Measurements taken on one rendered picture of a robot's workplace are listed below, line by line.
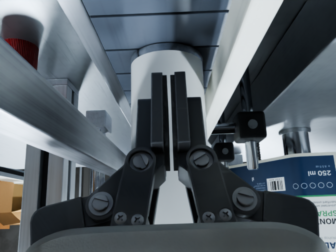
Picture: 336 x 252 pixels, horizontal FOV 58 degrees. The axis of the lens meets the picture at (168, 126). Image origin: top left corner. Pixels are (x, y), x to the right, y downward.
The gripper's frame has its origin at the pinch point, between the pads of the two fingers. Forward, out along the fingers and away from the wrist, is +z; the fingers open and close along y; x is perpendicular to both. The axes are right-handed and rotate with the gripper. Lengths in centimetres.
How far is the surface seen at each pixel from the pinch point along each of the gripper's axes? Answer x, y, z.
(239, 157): -49, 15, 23
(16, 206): -250, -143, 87
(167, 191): -4.6, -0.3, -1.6
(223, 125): -15.2, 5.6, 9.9
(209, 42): -1.7, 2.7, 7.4
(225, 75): -0.2, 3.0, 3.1
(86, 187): -412, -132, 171
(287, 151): -28.4, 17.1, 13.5
